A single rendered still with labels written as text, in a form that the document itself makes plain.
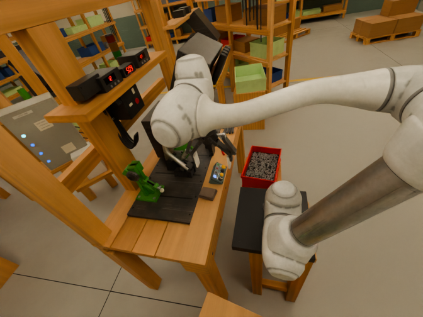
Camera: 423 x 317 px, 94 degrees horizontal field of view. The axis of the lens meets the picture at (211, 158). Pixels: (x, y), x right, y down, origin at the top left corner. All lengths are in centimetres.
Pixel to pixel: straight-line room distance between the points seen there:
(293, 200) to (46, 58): 116
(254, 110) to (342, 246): 184
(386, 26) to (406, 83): 641
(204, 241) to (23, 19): 117
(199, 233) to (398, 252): 171
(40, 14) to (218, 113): 89
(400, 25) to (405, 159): 672
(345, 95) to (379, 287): 174
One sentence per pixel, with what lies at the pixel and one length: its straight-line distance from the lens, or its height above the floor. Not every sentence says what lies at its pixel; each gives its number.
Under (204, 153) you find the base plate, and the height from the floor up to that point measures 90.
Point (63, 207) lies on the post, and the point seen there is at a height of 124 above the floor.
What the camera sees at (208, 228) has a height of 90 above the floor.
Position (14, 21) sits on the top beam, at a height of 188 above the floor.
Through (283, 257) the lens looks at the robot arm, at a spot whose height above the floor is 112.
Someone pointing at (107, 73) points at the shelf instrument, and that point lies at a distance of 119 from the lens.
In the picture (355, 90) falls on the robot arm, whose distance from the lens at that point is 59.
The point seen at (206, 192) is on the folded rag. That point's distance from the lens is 122.
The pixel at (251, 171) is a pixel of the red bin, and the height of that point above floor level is 88.
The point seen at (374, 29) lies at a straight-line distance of 686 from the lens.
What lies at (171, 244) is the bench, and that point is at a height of 88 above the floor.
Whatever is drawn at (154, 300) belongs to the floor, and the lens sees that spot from 208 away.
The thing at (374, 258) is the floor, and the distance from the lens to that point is 222.
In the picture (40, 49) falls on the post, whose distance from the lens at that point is 111.
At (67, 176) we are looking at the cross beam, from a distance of 122.
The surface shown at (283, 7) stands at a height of 136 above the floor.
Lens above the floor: 187
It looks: 42 degrees down
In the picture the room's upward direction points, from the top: 13 degrees counter-clockwise
